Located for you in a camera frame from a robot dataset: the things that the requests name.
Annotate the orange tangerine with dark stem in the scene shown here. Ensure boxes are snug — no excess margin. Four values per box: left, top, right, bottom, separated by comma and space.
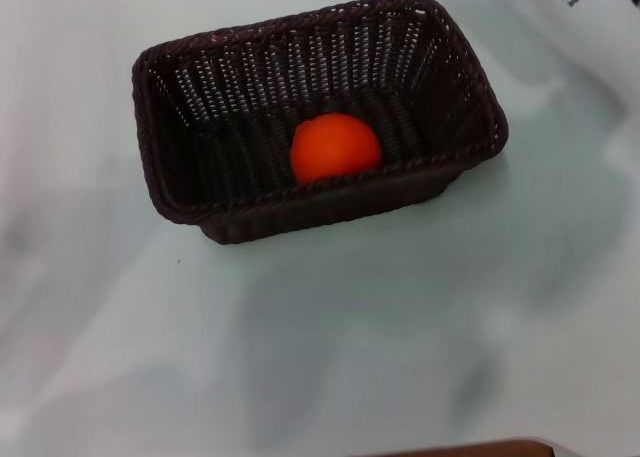
290, 112, 384, 186

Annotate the black woven rectangular basket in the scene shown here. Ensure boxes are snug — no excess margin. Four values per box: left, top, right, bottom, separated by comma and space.
131, 0, 510, 247

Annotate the brown robot base edge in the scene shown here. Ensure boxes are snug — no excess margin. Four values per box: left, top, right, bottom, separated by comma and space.
383, 438, 556, 457

